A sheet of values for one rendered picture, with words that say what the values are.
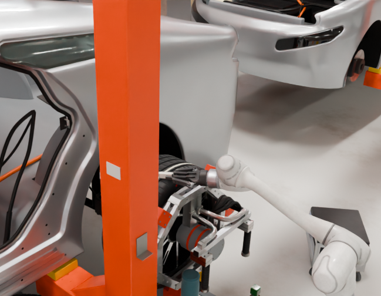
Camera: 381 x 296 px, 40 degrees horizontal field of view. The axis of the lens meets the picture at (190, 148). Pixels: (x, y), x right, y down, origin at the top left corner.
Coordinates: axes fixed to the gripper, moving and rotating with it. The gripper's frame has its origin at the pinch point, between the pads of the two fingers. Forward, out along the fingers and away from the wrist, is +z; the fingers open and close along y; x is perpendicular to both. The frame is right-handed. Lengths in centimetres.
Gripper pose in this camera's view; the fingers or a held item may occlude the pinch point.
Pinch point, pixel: (166, 175)
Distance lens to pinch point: 246.9
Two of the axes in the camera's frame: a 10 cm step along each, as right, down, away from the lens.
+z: -9.7, -0.5, 2.6
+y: 2.3, -6.4, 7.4
